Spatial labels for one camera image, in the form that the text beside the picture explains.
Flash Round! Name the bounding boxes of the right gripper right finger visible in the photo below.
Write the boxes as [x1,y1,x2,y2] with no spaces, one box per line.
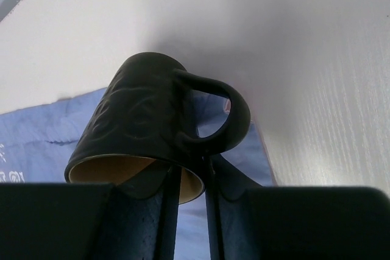
[206,155,389,259]

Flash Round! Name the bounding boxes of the blue pink Elsa cloth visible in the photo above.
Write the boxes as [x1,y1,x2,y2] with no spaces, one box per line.
[1,88,275,259]

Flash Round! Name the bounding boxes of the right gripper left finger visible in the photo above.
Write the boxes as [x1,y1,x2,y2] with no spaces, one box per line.
[1,161,182,259]

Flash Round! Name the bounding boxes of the brown paper cup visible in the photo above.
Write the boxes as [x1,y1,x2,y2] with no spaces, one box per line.
[65,52,250,203]

